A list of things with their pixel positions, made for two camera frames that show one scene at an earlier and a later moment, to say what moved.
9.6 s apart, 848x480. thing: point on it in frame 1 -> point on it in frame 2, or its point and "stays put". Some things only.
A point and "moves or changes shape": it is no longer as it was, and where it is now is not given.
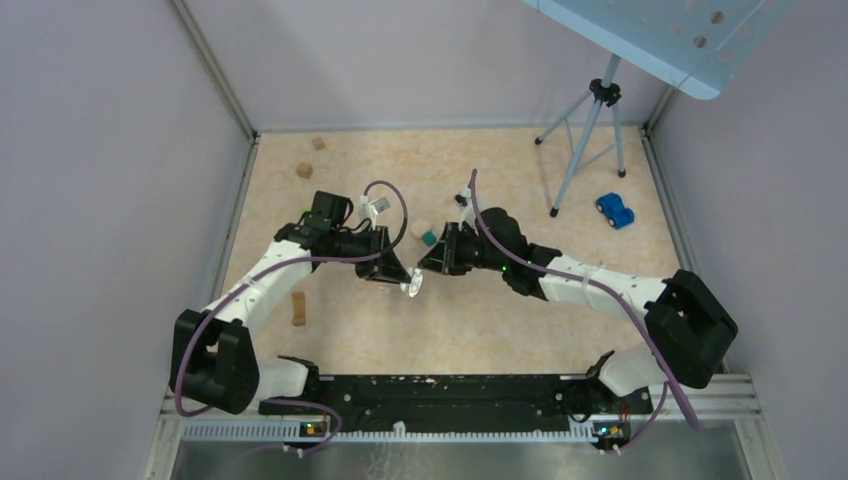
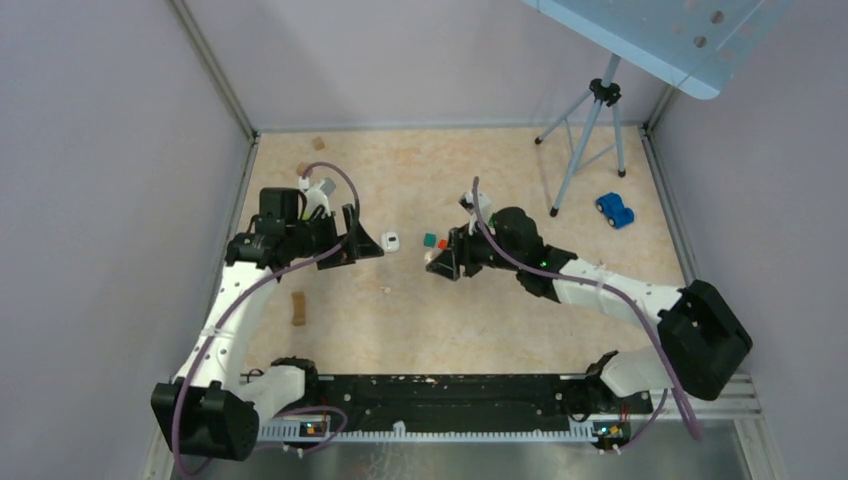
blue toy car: x=611 y=205 stays put
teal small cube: x=429 y=238 stays put
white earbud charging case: x=415 y=284 moves or changes shape
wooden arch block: x=298 y=309 stays put
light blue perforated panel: x=693 y=44 stays put
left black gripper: x=393 y=270 -> x=362 y=246
